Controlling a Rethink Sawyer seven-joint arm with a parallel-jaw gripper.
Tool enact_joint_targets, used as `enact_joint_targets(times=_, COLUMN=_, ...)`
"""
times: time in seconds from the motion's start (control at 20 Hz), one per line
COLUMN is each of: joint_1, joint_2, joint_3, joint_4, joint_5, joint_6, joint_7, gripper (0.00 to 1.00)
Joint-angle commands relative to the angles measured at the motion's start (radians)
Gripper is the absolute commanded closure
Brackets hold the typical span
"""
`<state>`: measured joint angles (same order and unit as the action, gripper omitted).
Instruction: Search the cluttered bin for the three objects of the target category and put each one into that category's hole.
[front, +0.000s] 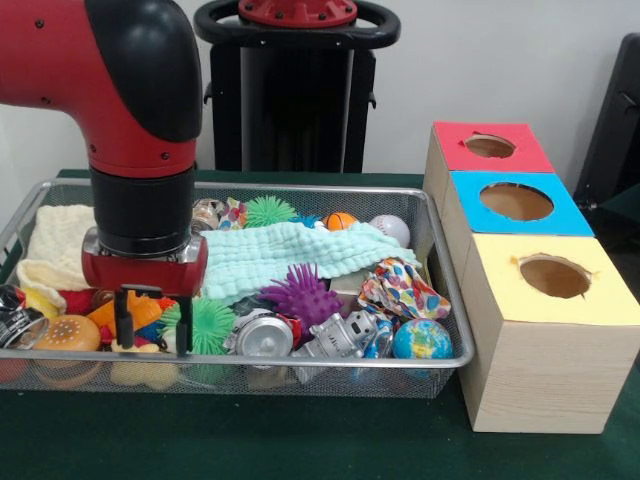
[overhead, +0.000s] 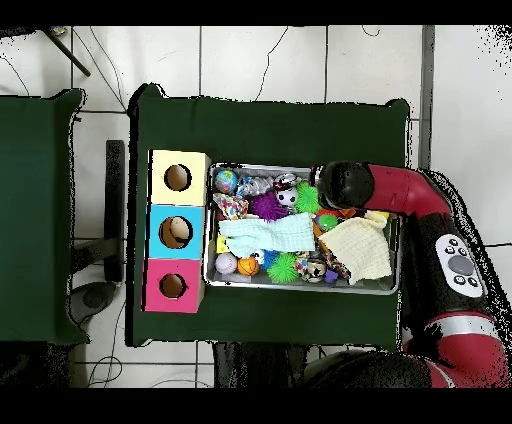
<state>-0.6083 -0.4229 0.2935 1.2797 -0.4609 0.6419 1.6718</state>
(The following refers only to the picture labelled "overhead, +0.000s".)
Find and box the purple spiky ball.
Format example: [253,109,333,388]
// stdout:
[249,190,289,223]

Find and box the black upright panel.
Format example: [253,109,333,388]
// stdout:
[103,139,127,283]

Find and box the grey round chair base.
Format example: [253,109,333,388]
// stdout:
[68,280,118,326]

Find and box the wooden box with three holes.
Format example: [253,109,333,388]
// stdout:
[140,149,212,314]

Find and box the silver toy robot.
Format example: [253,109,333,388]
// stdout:
[235,175,276,198]

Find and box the globe print ball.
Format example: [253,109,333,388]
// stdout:
[214,168,240,195]

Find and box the mint green waffle cloth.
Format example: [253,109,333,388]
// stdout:
[218,211,317,259]

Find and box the green spiky ball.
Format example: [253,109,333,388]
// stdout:
[294,179,322,215]

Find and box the colourful heart print cloth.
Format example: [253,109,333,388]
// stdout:
[212,192,250,221]

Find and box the black slanted rod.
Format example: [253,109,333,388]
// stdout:
[39,26,92,78]

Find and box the cream waffle cloth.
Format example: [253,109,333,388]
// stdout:
[318,210,394,284]

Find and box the dark green table cloth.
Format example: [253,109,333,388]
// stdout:
[0,88,90,346]
[125,82,411,348]

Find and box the white baseball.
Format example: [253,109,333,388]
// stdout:
[214,252,239,276]

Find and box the shallow metal mesh bin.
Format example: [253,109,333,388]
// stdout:
[202,161,404,296]

